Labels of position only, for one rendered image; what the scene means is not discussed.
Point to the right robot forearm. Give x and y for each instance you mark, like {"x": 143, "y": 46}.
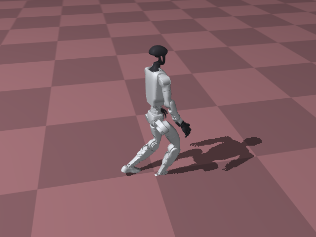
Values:
{"x": 174, "y": 113}

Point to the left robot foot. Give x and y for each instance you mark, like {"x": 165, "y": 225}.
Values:
{"x": 134, "y": 169}

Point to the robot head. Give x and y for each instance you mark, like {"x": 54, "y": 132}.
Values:
{"x": 158, "y": 51}

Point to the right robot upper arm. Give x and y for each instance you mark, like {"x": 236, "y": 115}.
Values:
{"x": 165, "y": 83}

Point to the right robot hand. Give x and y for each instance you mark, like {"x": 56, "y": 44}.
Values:
{"x": 185, "y": 127}

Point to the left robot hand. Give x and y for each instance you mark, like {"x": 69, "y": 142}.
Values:
{"x": 164, "y": 112}

